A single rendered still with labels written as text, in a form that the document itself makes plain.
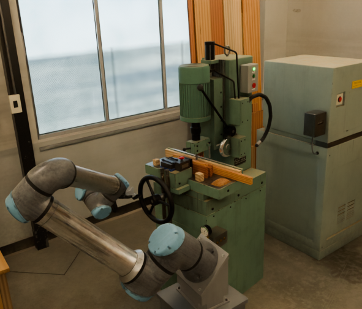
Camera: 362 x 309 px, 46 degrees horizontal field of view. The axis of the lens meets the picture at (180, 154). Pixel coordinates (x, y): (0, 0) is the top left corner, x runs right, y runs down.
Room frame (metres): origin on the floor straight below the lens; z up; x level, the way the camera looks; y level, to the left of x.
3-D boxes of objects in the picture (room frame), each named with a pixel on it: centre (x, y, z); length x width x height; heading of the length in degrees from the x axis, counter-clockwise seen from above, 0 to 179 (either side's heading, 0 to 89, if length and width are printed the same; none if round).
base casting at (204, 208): (2.45, -0.18, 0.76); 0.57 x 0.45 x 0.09; 134
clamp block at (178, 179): (2.22, 0.04, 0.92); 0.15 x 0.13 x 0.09; 44
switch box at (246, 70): (2.49, -0.42, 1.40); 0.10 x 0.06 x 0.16; 134
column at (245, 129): (2.57, -0.30, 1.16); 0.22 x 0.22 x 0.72; 44
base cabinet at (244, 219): (2.45, -0.18, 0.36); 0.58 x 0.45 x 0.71; 134
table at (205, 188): (2.28, -0.03, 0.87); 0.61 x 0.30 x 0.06; 44
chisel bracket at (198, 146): (2.38, -0.11, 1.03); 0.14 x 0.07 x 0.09; 134
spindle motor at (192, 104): (2.36, -0.09, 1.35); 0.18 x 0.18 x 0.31
